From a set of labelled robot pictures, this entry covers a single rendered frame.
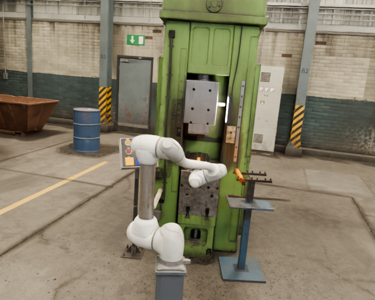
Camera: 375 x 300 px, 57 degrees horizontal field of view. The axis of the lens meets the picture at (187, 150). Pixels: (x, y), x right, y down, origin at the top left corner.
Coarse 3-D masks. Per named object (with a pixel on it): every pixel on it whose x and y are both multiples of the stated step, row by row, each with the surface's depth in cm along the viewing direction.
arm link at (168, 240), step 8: (168, 224) 223; (176, 224) 225; (160, 232) 222; (168, 232) 218; (176, 232) 219; (160, 240) 220; (168, 240) 217; (176, 240) 218; (160, 248) 220; (168, 248) 218; (176, 248) 219; (160, 256) 224; (168, 256) 219; (176, 256) 220
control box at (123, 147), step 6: (120, 138) 319; (126, 138) 321; (132, 138) 323; (120, 144) 317; (126, 144) 319; (120, 150) 317; (126, 150) 317; (120, 156) 318; (126, 156) 316; (132, 156) 318; (120, 162) 318; (126, 168) 317; (132, 168) 320; (138, 168) 323
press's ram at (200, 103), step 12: (192, 84) 320; (204, 84) 320; (216, 84) 319; (192, 96) 323; (204, 96) 322; (216, 96) 321; (192, 108) 326; (204, 108) 325; (216, 108) 324; (192, 120) 328; (204, 120) 327
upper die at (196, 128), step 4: (192, 124) 329; (196, 124) 328; (200, 124) 328; (204, 124) 328; (188, 128) 330; (192, 128) 329; (196, 128) 329; (200, 128) 329; (204, 128) 329; (208, 128) 328; (188, 132) 330; (192, 132) 330; (196, 132) 330; (200, 132) 330; (204, 132) 329; (208, 132) 329
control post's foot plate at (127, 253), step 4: (128, 248) 359; (136, 248) 351; (140, 248) 362; (124, 252) 351; (128, 252) 352; (132, 252) 346; (136, 252) 352; (140, 252) 354; (120, 256) 346; (124, 256) 344; (128, 256) 345; (132, 256) 346; (136, 256) 346; (140, 256) 347
